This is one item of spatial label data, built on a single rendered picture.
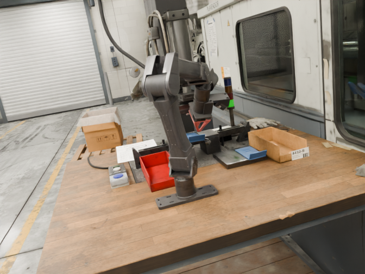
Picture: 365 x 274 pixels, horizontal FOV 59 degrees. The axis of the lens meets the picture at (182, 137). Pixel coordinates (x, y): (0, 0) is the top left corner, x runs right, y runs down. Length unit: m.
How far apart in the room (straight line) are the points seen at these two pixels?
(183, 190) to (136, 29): 9.72
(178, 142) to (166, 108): 0.12
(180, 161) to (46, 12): 9.90
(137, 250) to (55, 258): 0.22
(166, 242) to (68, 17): 9.99
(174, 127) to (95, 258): 0.41
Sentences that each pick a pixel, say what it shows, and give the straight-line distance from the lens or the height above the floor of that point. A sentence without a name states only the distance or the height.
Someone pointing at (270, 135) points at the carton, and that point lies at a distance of 1.50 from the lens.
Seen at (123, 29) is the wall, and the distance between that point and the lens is 10.58.
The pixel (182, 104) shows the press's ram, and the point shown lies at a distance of 1.36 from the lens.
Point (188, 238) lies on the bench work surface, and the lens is 0.87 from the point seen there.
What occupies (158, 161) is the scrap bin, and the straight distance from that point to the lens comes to 1.38.
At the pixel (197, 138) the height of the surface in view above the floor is 1.00.
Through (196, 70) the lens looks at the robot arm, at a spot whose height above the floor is 1.29.
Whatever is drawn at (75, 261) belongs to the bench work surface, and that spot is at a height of 0.90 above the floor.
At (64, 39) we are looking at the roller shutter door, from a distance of 10.61.
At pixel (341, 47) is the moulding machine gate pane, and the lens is 1.43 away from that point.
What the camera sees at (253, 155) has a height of 0.94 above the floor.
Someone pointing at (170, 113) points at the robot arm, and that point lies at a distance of 0.93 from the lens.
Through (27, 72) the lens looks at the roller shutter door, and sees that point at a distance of 10.82.
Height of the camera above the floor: 1.37
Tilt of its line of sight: 15 degrees down
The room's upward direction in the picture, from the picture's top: 9 degrees counter-clockwise
